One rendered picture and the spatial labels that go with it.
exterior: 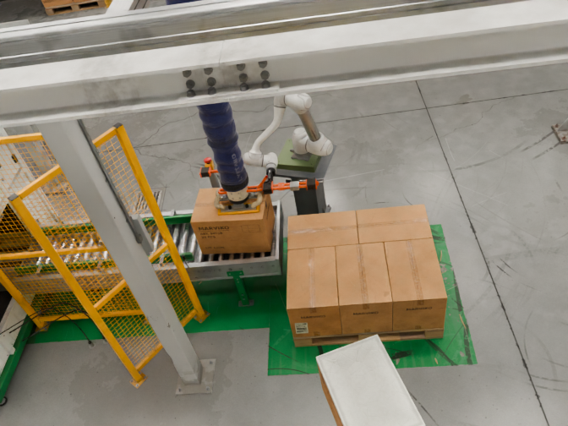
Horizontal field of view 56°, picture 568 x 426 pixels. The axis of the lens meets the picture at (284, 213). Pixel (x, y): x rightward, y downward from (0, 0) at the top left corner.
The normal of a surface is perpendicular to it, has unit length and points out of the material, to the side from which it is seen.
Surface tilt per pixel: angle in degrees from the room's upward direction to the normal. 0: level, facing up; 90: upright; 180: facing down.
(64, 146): 90
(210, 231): 90
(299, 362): 0
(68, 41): 90
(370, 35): 0
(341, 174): 0
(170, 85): 90
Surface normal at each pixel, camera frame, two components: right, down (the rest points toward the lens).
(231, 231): -0.08, 0.71
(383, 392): -0.15, -0.70
